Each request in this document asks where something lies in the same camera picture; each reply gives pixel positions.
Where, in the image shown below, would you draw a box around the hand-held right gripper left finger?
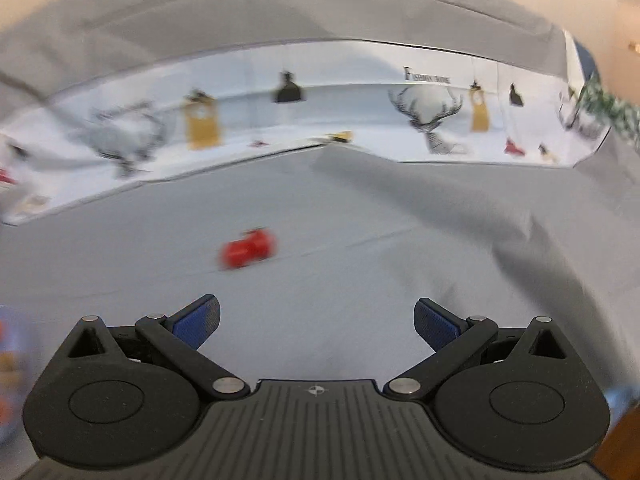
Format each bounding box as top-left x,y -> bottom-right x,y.
64,295 -> 252,402

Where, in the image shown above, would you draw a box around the green patterned cloth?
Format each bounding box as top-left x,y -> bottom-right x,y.
574,72 -> 640,153

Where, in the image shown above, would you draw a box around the grey table cloth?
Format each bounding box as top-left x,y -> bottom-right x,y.
0,0 -> 640,480

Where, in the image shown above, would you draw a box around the blue plate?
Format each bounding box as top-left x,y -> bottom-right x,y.
0,305 -> 38,447

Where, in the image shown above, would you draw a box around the white printed cloth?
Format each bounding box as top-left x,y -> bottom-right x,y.
0,42 -> 615,227

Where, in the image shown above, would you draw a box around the red cherry tomato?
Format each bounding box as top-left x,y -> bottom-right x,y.
218,240 -> 257,271
242,229 -> 278,262

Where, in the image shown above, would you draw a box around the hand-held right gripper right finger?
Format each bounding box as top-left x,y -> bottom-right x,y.
383,297 -> 571,402

